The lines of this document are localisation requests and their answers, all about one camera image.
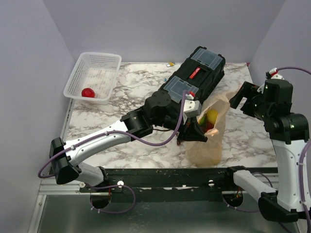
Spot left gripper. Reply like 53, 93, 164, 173
152, 112, 208, 143

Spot translucent orange plastic bag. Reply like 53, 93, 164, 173
184, 91, 237, 167

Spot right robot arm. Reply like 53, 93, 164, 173
223, 79, 311, 223

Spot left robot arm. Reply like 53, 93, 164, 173
49, 90, 207, 192

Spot red yellow fake fruits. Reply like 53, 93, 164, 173
199, 115, 216, 133

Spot yellow fake lemon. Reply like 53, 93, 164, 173
206, 109, 219, 125

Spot red fake fruit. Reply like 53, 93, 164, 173
81, 88, 95, 98

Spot black base bar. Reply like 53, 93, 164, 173
50, 167, 256, 202

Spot black plastic toolbox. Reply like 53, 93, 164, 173
159, 46, 225, 118

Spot small yellow object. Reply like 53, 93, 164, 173
166, 62, 175, 67

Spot white plastic basket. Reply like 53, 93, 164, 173
63, 52, 122, 104

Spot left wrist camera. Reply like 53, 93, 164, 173
183, 100, 202, 118

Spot aluminium frame rail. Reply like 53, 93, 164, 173
38, 175, 93, 195

